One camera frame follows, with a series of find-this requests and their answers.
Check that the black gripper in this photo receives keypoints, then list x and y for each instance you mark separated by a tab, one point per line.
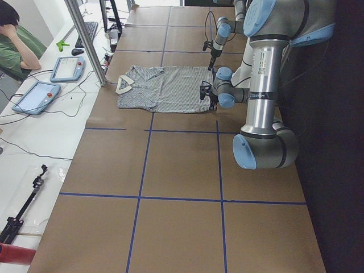
212	99
213	53

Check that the navy white striped polo shirt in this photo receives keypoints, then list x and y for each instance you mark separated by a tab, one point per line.
174	89

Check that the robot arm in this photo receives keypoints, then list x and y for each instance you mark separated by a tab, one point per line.
270	26
225	27

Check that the black computer mouse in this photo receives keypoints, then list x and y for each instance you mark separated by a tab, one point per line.
77	51

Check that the far teach pendant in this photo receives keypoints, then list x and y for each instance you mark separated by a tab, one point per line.
68	69

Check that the teach pendant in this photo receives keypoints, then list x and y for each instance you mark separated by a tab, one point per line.
37	98
68	69

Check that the green plastic clamp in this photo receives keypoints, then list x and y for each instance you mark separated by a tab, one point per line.
61	44

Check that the near teach pendant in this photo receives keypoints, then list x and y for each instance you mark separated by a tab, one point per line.
37	98

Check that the seated person green shirt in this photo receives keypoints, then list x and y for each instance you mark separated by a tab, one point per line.
20	50

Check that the black tripod stick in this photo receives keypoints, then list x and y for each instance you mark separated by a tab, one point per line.
14	224

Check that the red cylinder object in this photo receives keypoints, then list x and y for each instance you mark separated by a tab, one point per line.
16	255

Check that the aluminium frame post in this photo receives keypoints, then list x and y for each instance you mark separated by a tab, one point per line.
88	44

